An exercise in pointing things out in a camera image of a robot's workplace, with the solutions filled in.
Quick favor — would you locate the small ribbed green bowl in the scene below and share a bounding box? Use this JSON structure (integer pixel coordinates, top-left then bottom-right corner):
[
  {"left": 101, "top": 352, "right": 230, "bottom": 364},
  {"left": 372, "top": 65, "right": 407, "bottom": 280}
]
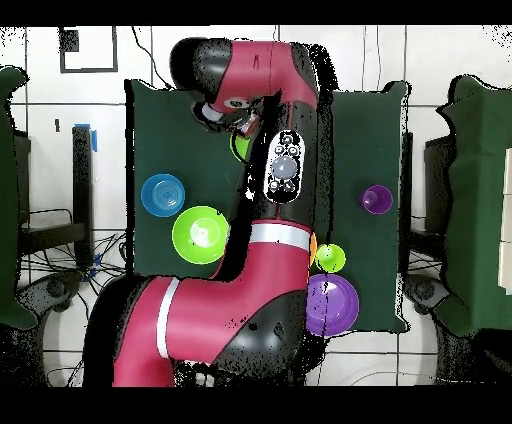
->
[{"left": 229, "top": 133, "right": 252, "bottom": 164}]

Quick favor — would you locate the black cable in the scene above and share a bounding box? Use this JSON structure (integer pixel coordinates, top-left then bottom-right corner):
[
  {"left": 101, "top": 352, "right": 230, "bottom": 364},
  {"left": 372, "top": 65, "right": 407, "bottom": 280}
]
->
[{"left": 130, "top": 25, "right": 174, "bottom": 90}]

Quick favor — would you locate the large green bowl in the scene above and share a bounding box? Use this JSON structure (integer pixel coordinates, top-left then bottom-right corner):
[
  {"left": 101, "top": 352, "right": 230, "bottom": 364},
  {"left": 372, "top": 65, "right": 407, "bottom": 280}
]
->
[{"left": 171, "top": 205, "right": 231, "bottom": 266}]

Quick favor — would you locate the black stand beam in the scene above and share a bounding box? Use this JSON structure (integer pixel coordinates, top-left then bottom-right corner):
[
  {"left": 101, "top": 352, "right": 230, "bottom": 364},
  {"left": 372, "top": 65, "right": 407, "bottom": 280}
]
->
[{"left": 400, "top": 131, "right": 414, "bottom": 273}]

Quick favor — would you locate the green cloth side table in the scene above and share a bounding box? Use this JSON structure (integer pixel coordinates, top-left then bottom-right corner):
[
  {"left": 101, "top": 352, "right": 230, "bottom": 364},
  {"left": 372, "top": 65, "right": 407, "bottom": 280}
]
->
[
  {"left": 0, "top": 65, "right": 39, "bottom": 331},
  {"left": 437, "top": 74, "right": 512, "bottom": 337}
]

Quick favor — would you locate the black chair base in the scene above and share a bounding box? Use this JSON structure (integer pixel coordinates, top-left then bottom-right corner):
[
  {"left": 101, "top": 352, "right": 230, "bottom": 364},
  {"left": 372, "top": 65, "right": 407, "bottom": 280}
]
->
[
  {"left": 17, "top": 269, "right": 85, "bottom": 317},
  {"left": 403, "top": 273, "right": 451, "bottom": 317}
]

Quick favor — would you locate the shallow blue bowl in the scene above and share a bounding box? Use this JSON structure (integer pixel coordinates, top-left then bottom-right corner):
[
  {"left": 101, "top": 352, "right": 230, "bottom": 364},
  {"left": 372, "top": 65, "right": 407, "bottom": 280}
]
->
[{"left": 140, "top": 172, "right": 186, "bottom": 218}]

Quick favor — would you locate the purple bowl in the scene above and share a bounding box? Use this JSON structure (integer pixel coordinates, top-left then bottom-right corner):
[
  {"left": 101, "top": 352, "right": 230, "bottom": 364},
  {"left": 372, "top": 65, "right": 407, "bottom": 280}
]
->
[{"left": 305, "top": 273, "right": 360, "bottom": 337}]

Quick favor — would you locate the tangle of cables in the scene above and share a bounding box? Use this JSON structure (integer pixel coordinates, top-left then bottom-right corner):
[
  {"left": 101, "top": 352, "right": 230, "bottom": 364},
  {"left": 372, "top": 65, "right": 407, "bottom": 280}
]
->
[{"left": 23, "top": 231, "right": 133, "bottom": 387}]

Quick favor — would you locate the purple cup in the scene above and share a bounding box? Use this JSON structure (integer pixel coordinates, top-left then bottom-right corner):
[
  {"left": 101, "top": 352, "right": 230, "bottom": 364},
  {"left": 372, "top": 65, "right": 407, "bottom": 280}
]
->
[{"left": 358, "top": 184, "right": 394, "bottom": 216}]

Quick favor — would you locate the dark green tablecloth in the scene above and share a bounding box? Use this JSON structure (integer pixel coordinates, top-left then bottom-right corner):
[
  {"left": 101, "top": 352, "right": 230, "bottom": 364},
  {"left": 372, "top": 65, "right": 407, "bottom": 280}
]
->
[{"left": 124, "top": 78, "right": 411, "bottom": 336}]

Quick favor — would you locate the green cup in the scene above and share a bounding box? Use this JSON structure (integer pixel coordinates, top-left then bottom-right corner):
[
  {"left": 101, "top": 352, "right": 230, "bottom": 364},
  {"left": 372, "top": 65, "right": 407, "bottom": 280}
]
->
[{"left": 315, "top": 242, "right": 347, "bottom": 274}]

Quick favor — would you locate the white box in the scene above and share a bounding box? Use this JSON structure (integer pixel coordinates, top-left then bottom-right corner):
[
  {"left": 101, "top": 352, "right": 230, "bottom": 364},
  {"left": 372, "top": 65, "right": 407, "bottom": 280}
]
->
[{"left": 497, "top": 146, "right": 512, "bottom": 296}]

